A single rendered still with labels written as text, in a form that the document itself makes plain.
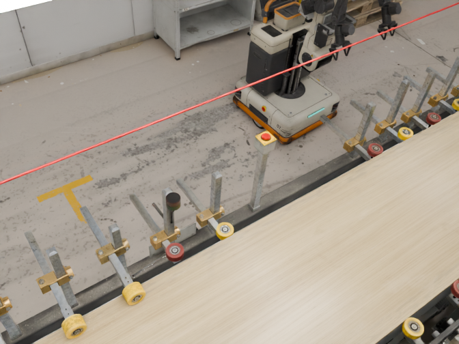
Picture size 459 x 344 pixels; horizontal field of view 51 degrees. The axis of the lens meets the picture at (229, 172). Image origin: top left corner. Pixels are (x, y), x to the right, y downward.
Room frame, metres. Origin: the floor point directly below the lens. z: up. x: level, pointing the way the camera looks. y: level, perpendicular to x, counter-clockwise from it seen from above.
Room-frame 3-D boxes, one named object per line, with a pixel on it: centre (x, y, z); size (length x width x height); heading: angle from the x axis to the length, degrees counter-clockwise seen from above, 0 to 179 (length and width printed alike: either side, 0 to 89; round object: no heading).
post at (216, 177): (1.39, 0.05, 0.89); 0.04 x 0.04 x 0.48; 39
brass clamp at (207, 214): (1.38, 0.07, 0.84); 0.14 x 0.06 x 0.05; 129
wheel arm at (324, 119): (2.04, -0.66, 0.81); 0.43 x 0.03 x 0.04; 39
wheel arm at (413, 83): (2.51, -1.24, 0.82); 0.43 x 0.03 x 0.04; 39
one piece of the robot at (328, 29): (2.93, -0.61, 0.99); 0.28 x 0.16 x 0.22; 133
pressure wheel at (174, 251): (1.12, 0.21, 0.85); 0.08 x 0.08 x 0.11
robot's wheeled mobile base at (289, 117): (3.15, -0.41, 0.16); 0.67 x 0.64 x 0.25; 43
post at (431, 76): (2.33, -1.11, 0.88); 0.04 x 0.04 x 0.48; 39
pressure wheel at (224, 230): (1.25, -0.01, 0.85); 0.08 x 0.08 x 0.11
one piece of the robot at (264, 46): (3.21, -0.35, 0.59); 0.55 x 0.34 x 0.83; 133
